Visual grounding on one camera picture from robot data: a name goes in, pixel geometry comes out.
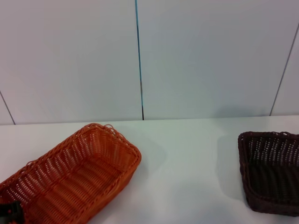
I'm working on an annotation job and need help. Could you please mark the orange woven plastic basket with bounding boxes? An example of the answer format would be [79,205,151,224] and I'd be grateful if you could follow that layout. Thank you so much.
[0,123,142,224]

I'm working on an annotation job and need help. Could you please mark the dark brown woven basket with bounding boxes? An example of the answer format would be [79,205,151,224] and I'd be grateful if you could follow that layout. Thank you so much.
[237,131,299,213]

